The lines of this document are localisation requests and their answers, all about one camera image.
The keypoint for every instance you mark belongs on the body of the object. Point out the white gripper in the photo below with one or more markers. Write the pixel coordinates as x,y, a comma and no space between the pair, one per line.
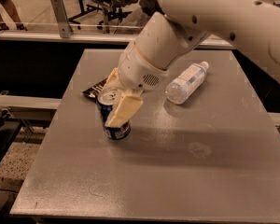
139,69

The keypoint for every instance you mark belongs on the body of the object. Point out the blue pepsi can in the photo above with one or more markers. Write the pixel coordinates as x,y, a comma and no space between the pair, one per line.
114,128

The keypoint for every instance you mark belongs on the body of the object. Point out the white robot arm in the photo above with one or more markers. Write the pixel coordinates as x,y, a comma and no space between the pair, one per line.
251,26

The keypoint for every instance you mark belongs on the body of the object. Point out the black snack wrapper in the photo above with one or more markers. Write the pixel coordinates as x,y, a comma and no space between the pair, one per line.
93,91

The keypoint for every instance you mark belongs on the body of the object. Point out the clear plastic water bottle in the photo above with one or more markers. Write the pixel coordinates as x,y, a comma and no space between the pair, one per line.
182,87

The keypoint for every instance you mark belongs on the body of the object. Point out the black cart at left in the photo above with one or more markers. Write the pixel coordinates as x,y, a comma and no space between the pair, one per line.
9,129

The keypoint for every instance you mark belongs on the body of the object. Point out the grey side rail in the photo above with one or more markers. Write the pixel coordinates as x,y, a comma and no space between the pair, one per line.
29,102

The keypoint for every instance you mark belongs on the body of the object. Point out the left metal fence bracket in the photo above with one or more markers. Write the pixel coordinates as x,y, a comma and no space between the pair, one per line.
65,31

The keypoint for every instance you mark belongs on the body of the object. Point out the metal barrier rail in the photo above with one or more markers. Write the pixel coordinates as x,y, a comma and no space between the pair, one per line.
102,39

